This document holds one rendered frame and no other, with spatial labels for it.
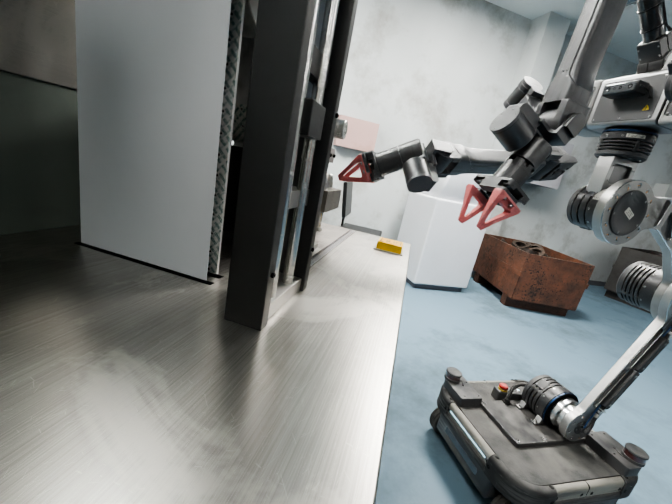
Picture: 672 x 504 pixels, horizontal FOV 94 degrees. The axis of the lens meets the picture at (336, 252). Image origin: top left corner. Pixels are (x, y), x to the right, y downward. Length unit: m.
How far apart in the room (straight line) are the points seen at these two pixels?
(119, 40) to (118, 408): 0.46
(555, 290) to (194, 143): 3.80
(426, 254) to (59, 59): 3.09
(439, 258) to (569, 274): 1.31
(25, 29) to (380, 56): 3.56
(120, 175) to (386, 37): 3.70
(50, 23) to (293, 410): 0.66
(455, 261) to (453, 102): 1.92
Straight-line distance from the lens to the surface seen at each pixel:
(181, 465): 0.27
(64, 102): 0.74
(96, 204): 0.62
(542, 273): 3.85
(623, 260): 6.04
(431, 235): 3.34
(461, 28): 4.52
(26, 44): 0.71
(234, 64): 0.50
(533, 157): 0.73
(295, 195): 0.43
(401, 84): 4.07
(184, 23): 0.52
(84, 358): 0.37
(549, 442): 1.62
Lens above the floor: 1.11
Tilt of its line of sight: 15 degrees down
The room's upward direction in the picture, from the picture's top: 11 degrees clockwise
